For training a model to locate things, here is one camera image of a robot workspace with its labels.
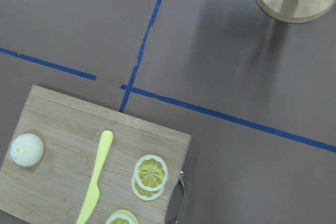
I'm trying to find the white steamed bun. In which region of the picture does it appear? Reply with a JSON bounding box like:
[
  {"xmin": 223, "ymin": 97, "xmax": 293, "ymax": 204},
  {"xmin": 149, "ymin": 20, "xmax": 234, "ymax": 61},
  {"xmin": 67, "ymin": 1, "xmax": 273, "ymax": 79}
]
[{"xmin": 10, "ymin": 133, "xmax": 45, "ymax": 167}]

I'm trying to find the yellow plastic knife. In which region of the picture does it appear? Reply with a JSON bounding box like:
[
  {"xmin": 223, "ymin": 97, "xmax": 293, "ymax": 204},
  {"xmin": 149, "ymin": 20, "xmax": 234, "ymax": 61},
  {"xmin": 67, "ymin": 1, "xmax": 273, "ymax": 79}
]
[{"xmin": 76, "ymin": 130, "xmax": 113, "ymax": 224}]

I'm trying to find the upper lemon slice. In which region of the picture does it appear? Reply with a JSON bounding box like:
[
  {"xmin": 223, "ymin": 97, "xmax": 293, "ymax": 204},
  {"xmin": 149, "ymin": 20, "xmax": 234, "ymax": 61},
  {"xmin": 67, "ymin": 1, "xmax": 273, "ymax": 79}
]
[{"xmin": 134, "ymin": 154, "xmax": 169, "ymax": 191}]

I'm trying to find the lemon slice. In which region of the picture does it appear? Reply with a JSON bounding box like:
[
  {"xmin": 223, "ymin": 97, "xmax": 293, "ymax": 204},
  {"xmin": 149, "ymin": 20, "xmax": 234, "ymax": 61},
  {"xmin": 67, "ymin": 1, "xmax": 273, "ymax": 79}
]
[
  {"xmin": 105, "ymin": 209, "xmax": 139, "ymax": 224},
  {"xmin": 134, "ymin": 154, "xmax": 169, "ymax": 191}
]

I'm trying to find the lemon slice underneath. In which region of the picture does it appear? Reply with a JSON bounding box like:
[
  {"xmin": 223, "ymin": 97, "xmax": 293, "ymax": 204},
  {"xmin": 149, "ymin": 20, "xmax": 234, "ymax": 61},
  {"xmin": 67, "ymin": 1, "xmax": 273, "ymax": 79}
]
[{"xmin": 131, "ymin": 176, "xmax": 165, "ymax": 201}]

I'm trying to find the lower lemon slice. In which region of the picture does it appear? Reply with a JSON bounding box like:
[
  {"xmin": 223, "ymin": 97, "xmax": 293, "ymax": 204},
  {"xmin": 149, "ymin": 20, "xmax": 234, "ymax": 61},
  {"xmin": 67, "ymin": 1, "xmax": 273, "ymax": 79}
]
[{"xmin": 105, "ymin": 209, "xmax": 139, "ymax": 224}]

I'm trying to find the metal cutting board handle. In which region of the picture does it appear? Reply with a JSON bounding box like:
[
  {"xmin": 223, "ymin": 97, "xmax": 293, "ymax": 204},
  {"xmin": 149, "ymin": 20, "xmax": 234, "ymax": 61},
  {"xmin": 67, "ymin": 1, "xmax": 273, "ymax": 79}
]
[{"xmin": 174, "ymin": 170, "xmax": 187, "ymax": 224}]

